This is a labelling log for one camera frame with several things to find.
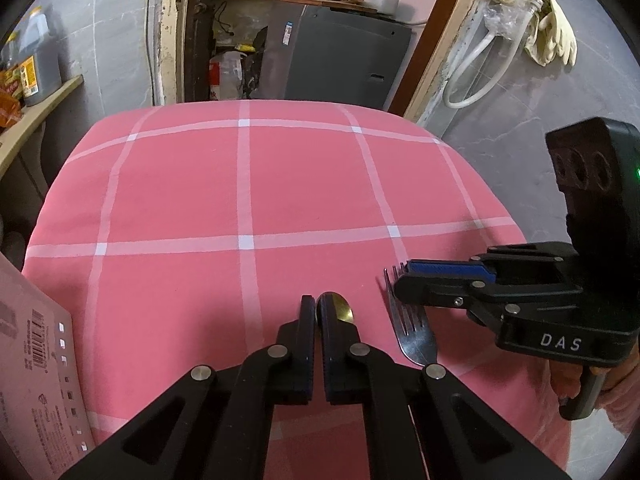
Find grey appliance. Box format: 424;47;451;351
252;4;413;111

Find orange seasoning packet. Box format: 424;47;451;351
0;87;23;128

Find wooden cutting board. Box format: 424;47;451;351
280;0;378;13

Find white hose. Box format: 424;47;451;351
444;0;543;109

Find steel fork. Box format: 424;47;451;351
384;262;438;367

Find pink checked tablecloth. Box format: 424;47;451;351
22;99;573;480

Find steel pot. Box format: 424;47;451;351
354;0;402;17

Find large dark oil jug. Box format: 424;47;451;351
11;5;63;108

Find white perforated utensil holder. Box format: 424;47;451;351
0;250;96;480

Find yellow rubber gloves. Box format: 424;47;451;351
479;0;577;67

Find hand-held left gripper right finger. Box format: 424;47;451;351
316;294;571;480

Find white bottle red label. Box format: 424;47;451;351
208;51;246;102

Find wooden door frame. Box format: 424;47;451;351
147;0;483;126

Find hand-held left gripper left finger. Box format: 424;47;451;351
60;295;316;480

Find clear hanging plastic bag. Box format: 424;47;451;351
482;2;531;41

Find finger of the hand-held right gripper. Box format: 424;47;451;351
394;274;583;328
406;242;576;283

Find black bag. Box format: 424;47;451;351
242;27;273;101

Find beige kitchen counter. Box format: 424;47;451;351
0;75;85;176

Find clear yellow cap bottle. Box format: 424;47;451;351
0;32;26;101

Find person's right hand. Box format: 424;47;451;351
589;345;640;435

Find small gold spoon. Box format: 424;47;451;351
320;291;355;322

